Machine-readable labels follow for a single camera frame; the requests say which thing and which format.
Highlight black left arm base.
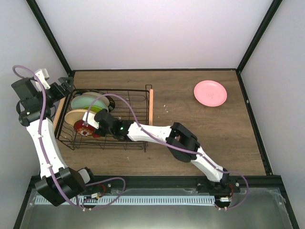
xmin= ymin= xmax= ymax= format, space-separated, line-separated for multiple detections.
xmin=81 ymin=181 xmax=112 ymax=205

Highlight lime green plate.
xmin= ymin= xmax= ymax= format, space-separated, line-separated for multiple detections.
xmin=90 ymin=105 xmax=108 ymax=113

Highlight cream yellow plastic plate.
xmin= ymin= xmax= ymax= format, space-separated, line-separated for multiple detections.
xmin=64 ymin=109 xmax=87 ymax=126

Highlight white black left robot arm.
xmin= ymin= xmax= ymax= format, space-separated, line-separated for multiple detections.
xmin=11 ymin=77 xmax=97 ymax=207

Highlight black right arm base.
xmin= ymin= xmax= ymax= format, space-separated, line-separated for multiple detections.
xmin=196 ymin=177 xmax=240 ymax=210

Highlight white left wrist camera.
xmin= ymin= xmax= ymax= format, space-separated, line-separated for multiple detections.
xmin=35 ymin=68 xmax=51 ymax=90

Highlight black wire dish rack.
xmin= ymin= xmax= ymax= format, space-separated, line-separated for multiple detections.
xmin=52 ymin=83 xmax=154 ymax=152

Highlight black aluminium cage frame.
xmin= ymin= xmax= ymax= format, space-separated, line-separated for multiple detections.
xmin=28 ymin=0 xmax=298 ymax=229

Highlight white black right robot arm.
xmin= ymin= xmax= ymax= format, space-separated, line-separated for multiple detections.
xmin=83 ymin=109 xmax=229 ymax=192

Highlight red floral plate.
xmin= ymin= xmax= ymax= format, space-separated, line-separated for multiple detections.
xmin=73 ymin=120 xmax=101 ymax=138

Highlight light blue floral plate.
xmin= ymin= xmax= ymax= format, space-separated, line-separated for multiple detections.
xmin=71 ymin=95 xmax=108 ymax=111

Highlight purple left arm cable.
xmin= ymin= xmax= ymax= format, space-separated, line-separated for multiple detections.
xmin=11 ymin=64 xmax=126 ymax=211

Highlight white slotted cable duct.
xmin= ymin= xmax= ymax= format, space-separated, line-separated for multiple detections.
xmin=35 ymin=195 xmax=215 ymax=205

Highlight pink plastic plate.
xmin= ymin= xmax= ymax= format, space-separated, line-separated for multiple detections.
xmin=193 ymin=80 xmax=227 ymax=107

